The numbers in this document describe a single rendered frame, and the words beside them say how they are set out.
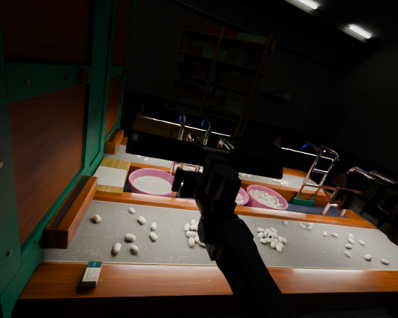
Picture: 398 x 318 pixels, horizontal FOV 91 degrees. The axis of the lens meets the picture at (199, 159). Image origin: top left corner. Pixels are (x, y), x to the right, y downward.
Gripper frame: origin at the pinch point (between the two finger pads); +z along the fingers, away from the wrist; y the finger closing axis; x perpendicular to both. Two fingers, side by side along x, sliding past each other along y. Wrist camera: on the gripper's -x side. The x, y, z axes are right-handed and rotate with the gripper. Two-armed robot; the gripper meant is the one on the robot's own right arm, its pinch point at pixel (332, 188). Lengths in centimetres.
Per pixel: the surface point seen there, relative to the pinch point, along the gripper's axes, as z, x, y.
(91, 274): -10, 29, 84
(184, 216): 19, 33, 50
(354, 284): -19.3, 31.0, -11.4
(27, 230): -6, 18, 99
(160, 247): 2, 33, 63
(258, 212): 21.7, 30.5, 8.7
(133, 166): 59, 30, 74
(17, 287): -13, 28, 98
